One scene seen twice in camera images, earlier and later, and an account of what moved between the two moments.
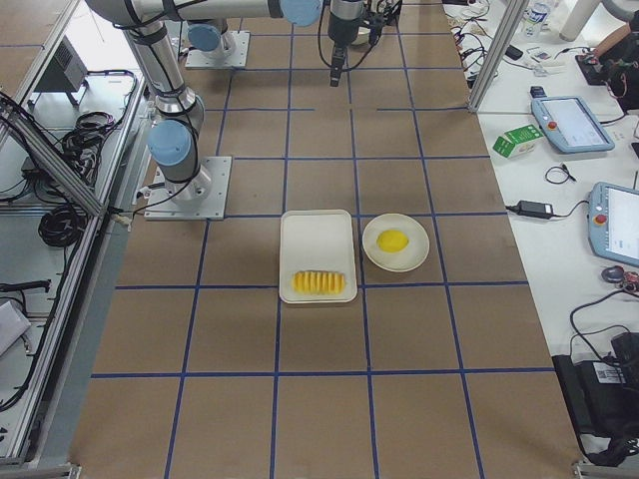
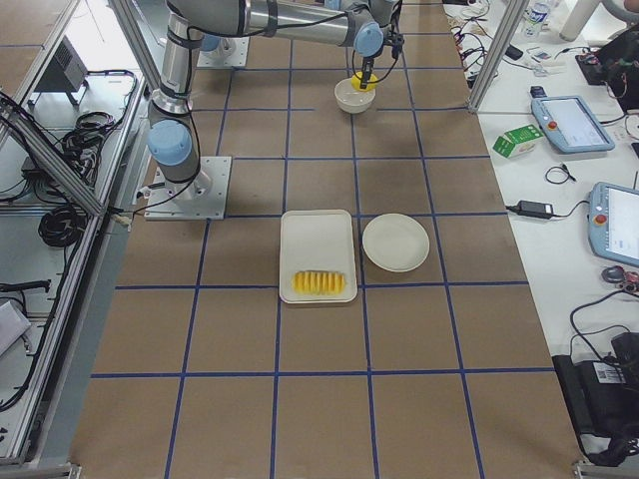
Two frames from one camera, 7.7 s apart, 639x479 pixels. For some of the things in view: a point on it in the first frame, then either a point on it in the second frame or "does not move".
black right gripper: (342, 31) → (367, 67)
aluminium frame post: (500, 47) does not move
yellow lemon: (390, 240) → (355, 82)
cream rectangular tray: (317, 240) does not move
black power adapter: (535, 209) does not move
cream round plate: (409, 257) does not move
